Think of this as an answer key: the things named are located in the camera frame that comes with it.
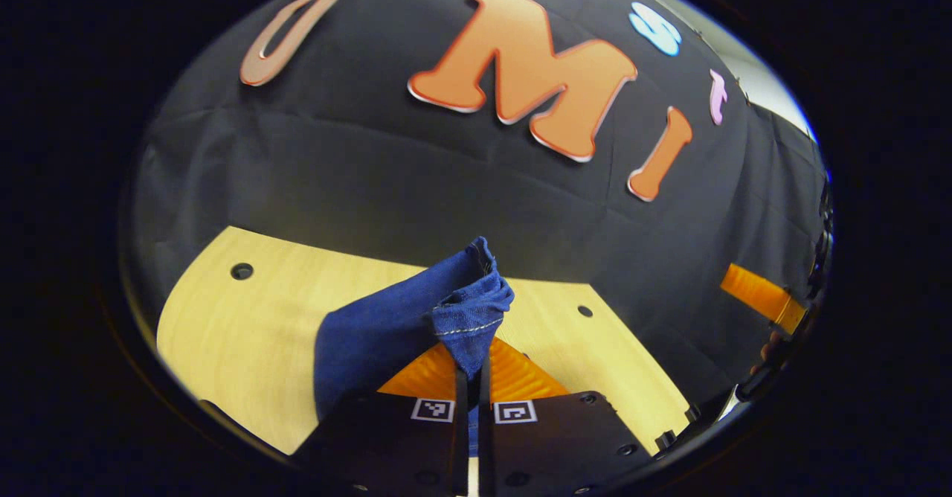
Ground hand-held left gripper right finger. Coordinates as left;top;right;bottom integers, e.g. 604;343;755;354
478;336;657;497

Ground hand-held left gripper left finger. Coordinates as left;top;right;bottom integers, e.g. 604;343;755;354
292;341;471;497

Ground blue denim jeans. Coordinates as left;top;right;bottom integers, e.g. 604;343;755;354
312;236;516;458

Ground black backdrop cloth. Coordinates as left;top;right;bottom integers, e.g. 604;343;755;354
119;0;834;408

